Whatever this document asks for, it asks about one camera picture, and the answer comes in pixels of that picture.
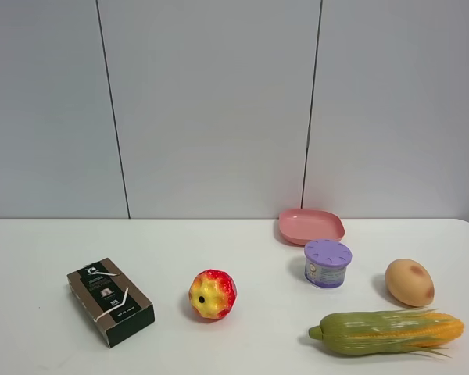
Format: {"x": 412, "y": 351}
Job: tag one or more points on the purple lidded white can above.
{"x": 326, "y": 262}

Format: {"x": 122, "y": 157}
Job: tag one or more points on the toy corn cob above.
{"x": 397, "y": 331}

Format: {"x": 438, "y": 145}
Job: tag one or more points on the tan spotted toy potato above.
{"x": 410, "y": 283}

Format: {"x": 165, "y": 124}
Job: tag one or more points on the brown coffee capsule box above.
{"x": 116, "y": 306}

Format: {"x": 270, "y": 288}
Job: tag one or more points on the red yellow toy strawberry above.
{"x": 212, "y": 294}

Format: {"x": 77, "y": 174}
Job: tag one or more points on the pink plastic plate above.
{"x": 299, "y": 226}

